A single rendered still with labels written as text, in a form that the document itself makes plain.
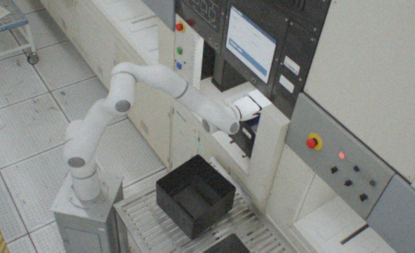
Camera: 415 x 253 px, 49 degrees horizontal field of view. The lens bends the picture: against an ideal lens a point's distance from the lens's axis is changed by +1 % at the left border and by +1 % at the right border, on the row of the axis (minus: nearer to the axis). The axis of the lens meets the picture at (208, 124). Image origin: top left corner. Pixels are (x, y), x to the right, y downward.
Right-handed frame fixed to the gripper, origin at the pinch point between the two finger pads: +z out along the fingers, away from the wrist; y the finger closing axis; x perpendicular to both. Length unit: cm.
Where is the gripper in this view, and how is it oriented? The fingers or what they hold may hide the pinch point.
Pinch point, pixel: (262, 100)
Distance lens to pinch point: 208.6
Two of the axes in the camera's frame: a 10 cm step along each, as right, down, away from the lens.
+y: 5.6, 6.3, -5.3
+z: 8.2, -3.6, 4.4
